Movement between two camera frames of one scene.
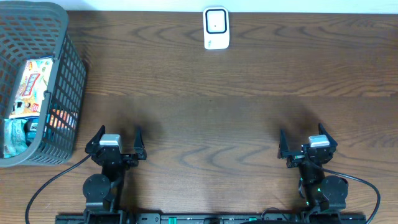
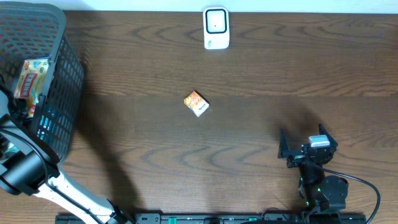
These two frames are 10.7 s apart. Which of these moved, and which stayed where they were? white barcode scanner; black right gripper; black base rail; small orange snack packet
Moved: small orange snack packet
Stayed: black right gripper; black base rail; white barcode scanner
